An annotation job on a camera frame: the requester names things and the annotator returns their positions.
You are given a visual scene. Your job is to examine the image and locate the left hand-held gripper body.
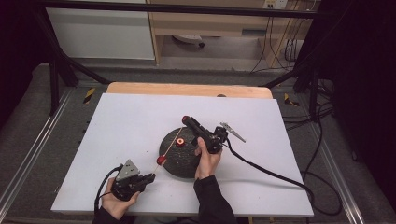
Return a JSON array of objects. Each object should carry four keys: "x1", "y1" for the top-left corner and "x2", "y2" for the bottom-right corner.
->
[{"x1": 110, "y1": 159, "x2": 147, "y2": 202}]

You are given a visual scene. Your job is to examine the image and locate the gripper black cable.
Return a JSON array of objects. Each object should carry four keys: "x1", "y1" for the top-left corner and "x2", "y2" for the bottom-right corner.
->
[
  {"x1": 223, "y1": 139, "x2": 344, "y2": 217},
  {"x1": 93, "y1": 165, "x2": 124, "y2": 213}
]

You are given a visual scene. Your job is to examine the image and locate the aluminium rail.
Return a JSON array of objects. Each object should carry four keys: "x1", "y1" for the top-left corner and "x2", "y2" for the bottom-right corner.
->
[
  {"x1": 306, "y1": 123, "x2": 366, "y2": 224},
  {"x1": 0, "y1": 89, "x2": 75, "y2": 213}
]

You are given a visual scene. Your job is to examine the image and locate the white board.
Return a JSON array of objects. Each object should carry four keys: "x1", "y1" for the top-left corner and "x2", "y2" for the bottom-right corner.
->
[{"x1": 50, "y1": 92, "x2": 315, "y2": 217}]

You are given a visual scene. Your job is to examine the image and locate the yellow black tape strip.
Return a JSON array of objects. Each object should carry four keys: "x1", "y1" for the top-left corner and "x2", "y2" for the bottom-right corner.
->
[
  {"x1": 82, "y1": 87, "x2": 96, "y2": 105},
  {"x1": 283, "y1": 92, "x2": 301, "y2": 107}
]

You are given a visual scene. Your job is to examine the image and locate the white cabinet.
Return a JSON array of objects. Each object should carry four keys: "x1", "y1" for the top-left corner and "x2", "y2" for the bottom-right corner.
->
[{"x1": 46, "y1": 0, "x2": 156, "y2": 61}]

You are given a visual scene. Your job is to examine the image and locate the thin wooden skewer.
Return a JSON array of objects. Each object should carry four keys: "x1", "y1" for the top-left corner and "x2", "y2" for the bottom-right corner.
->
[{"x1": 153, "y1": 126, "x2": 184, "y2": 175}]

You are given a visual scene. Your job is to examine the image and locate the white power strip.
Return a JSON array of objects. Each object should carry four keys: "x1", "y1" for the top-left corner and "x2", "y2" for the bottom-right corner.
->
[{"x1": 171, "y1": 34, "x2": 205, "y2": 49}]

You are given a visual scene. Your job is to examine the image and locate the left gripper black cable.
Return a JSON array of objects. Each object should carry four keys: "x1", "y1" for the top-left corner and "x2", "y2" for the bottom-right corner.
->
[{"x1": 93, "y1": 165, "x2": 124, "y2": 213}]

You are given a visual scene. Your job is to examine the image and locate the person's left hand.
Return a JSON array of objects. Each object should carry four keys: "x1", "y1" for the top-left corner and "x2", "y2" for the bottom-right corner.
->
[{"x1": 101, "y1": 177, "x2": 141, "y2": 221}]

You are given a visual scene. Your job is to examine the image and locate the hanging black cables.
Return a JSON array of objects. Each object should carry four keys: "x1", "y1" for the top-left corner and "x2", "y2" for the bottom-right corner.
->
[{"x1": 249, "y1": 15, "x2": 302, "y2": 75}]

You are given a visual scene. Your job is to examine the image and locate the black round plate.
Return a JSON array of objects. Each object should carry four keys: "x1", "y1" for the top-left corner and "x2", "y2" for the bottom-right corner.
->
[{"x1": 159, "y1": 126, "x2": 217, "y2": 179}]

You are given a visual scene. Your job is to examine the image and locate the white wall socket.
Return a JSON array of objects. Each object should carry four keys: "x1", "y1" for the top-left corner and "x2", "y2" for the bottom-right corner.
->
[{"x1": 262, "y1": 0, "x2": 290, "y2": 10}]

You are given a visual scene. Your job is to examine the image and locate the black metal frame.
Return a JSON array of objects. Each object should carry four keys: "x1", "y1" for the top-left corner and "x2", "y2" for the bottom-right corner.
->
[{"x1": 31, "y1": 0, "x2": 353, "y2": 117}]

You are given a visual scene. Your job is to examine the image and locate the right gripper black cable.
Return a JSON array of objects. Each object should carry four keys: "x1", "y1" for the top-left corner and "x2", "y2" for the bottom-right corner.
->
[{"x1": 223, "y1": 139, "x2": 344, "y2": 217}]

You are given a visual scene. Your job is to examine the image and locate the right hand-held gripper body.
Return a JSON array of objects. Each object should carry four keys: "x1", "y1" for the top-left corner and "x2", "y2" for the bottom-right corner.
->
[{"x1": 203, "y1": 121, "x2": 247, "y2": 155}]

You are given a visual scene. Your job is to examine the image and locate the light wooden desk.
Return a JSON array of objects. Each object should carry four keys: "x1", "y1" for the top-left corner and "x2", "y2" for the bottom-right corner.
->
[{"x1": 146, "y1": 0, "x2": 316, "y2": 68}]

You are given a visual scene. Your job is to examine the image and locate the person's right hand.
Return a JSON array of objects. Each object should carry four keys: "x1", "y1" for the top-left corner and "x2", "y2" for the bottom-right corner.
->
[{"x1": 193, "y1": 136, "x2": 223, "y2": 181}]

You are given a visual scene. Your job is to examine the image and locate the black floor cables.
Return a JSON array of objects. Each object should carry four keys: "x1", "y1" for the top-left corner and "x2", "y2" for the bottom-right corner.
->
[{"x1": 281, "y1": 77, "x2": 336, "y2": 132}]

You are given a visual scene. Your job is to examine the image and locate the wooden table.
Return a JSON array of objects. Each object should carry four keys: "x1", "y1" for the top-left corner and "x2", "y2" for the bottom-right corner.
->
[{"x1": 106, "y1": 81, "x2": 274, "y2": 100}]

